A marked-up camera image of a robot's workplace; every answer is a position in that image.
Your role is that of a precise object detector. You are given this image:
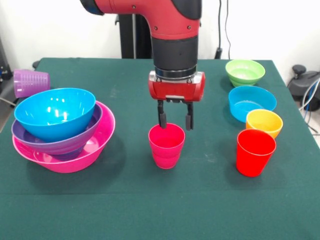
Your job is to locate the black hanging wall cable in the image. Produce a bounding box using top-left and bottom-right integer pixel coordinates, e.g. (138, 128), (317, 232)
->
(215, 0), (232, 60)

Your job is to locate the shallow light blue plastic bowl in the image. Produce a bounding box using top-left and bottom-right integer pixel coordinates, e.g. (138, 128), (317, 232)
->
(227, 85), (278, 124)

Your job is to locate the large pink plastic bowl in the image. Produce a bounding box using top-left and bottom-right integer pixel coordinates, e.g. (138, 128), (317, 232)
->
(12, 101), (116, 174)

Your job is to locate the dark green tablecloth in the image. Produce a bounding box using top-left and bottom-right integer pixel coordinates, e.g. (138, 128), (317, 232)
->
(0, 57), (320, 240)

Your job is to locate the large light blue plastic bowl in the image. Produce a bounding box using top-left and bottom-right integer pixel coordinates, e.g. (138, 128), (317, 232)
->
(14, 87), (97, 143)

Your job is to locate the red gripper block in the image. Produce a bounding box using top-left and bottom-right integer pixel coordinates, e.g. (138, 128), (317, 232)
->
(148, 70), (207, 132)

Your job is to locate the green plastic bowl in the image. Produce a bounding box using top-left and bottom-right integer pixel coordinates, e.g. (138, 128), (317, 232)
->
(225, 58), (266, 88)

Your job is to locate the purple plastic bowl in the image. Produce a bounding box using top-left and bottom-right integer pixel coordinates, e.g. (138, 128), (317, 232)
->
(11, 102), (104, 156)

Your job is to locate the magenta plastic cup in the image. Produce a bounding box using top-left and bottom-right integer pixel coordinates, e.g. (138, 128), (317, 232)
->
(148, 122), (186, 170)

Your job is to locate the purple plastic cup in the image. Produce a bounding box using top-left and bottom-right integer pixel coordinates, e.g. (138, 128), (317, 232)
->
(13, 69), (51, 99)

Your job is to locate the orange plastic cup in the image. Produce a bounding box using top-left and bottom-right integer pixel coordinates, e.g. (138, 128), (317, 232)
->
(245, 108), (284, 140)

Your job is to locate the tangle of floor cables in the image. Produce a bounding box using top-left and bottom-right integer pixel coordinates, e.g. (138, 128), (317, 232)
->
(298, 79), (320, 137)

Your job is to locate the red plastic cup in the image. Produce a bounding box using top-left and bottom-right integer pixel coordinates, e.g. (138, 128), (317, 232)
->
(236, 128), (277, 178)

